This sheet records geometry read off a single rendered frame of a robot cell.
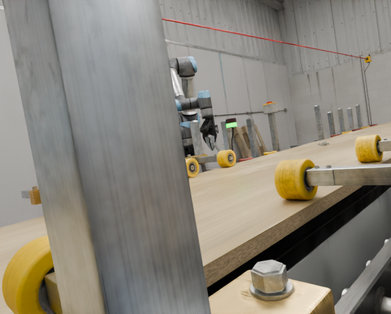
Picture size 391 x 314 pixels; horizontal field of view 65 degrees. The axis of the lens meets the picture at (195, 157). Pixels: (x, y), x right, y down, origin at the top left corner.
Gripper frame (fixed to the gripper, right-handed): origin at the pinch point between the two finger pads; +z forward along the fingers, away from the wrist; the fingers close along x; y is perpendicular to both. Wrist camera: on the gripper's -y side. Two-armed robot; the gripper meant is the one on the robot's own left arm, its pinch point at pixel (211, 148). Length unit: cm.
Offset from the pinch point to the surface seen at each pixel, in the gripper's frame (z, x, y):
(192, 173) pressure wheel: 5, -15, -61
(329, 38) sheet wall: -197, -72, 780
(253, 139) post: -0.7, -20.8, 20.3
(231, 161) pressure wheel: 4.5, -24.1, -36.2
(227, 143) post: -1.8, -11.5, -2.8
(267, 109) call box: -18, -28, 44
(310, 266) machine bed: 17, -64, -114
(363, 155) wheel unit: 3, -77, -72
